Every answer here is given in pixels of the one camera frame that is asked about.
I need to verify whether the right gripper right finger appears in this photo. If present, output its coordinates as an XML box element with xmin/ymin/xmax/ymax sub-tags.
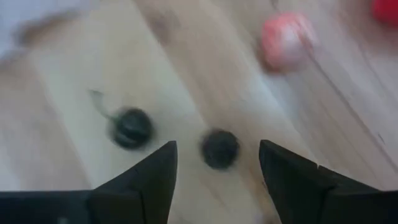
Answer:
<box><xmin>259</xmin><ymin>139</ymin><xmax>340</xmax><ymax>224</ymax></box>

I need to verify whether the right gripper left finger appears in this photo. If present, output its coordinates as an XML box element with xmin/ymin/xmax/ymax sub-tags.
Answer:
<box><xmin>88</xmin><ymin>140</ymin><xmax>178</xmax><ymax>224</ymax></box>

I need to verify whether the dark toy cherry with stem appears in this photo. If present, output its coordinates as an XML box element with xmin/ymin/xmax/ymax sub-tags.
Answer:
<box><xmin>88</xmin><ymin>89</ymin><xmax>155</xmax><ymax>151</ymax></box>

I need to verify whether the small pink toy fruit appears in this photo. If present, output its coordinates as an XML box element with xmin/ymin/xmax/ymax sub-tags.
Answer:
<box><xmin>260</xmin><ymin>11</ymin><xmax>318</xmax><ymax>75</ymax></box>

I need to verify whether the red toy bell pepper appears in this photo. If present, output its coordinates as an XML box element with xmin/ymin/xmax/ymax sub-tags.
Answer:
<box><xmin>371</xmin><ymin>0</ymin><xmax>398</xmax><ymax>28</ymax></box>

